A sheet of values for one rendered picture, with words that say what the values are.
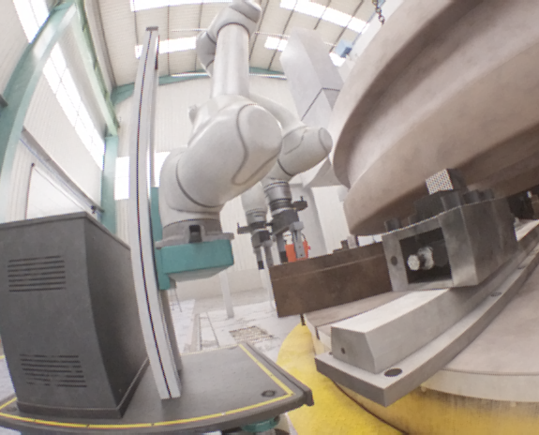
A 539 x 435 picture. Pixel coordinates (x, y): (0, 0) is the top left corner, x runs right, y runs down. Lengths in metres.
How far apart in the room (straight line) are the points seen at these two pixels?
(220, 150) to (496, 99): 1.00
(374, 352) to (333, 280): 1.27
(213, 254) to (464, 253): 0.64
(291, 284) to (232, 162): 1.42
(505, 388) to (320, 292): 1.44
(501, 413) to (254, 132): 0.79
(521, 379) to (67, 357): 0.97
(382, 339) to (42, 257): 0.82
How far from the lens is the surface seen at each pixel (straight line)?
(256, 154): 0.43
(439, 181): 1.01
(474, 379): 0.64
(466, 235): 0.73
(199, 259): 0.55
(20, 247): 0.77
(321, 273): 1.78
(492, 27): 1.42
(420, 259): 0.85
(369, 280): 1.85
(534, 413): 0.69
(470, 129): 1.13
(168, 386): 0.77
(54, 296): 0.69
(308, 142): 0.72
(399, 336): 0.62
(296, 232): 0.73
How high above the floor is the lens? 0.63
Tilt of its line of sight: 13 degrees up
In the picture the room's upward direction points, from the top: 11 degrees counter-clockwise
